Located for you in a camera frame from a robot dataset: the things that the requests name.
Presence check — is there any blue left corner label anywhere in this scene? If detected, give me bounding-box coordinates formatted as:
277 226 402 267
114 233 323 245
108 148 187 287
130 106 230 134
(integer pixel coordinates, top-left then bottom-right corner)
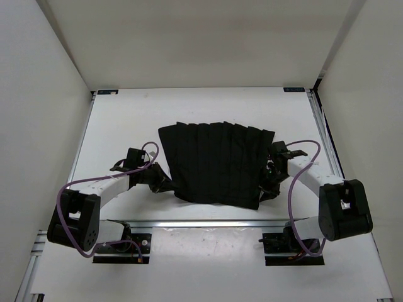
97 89 119 95

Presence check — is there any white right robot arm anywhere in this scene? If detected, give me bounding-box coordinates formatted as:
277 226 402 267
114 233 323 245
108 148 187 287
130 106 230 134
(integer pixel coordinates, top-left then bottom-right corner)
262 155 373 252

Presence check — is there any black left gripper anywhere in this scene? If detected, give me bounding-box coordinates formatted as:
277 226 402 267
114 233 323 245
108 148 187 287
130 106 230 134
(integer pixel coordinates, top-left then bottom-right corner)
137 162 179 193

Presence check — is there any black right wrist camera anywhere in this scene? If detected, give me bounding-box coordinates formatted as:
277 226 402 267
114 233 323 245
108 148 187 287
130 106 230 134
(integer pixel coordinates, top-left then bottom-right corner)
270 141 308 161

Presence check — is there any aluminium table frame rail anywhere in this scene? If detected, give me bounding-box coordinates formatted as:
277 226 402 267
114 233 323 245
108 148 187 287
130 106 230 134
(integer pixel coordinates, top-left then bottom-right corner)
69 87 342 227

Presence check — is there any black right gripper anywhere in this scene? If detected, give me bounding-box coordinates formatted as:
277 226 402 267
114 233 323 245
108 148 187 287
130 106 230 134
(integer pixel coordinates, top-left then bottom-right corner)
251 165 289 202

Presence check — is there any black pleated skirt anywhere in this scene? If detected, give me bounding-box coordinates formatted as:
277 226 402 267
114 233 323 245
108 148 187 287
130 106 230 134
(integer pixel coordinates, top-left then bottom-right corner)
158 122 280 210

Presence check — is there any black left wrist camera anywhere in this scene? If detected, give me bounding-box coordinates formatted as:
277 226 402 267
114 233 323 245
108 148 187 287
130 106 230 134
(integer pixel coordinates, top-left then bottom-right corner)
123 148 146 170

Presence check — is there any blue corner label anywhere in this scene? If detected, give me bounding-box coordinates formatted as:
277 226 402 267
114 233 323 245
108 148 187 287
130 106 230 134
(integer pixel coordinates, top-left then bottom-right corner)
97 89 119 95
283 87 305 92

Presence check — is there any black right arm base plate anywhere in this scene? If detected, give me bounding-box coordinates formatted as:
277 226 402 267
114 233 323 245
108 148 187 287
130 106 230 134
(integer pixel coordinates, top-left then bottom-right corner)
259 233 325 267

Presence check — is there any white front cover board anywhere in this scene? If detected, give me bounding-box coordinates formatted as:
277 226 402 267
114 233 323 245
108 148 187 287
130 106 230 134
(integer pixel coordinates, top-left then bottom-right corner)
31 228 392 301

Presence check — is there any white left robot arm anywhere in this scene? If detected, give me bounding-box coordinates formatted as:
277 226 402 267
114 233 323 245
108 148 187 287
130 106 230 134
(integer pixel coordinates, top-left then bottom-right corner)
47 160 176 257

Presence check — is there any blue right corner label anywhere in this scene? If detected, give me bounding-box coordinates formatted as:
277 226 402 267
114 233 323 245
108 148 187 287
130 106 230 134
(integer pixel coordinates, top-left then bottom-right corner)
283 87 305 92

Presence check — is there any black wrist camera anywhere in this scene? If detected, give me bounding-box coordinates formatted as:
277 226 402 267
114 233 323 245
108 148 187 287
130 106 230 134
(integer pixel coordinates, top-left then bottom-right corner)
123 148 146 170
270 141 308 161

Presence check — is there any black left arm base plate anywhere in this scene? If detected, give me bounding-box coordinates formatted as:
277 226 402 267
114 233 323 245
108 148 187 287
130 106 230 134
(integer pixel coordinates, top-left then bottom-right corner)
93 233 152 265

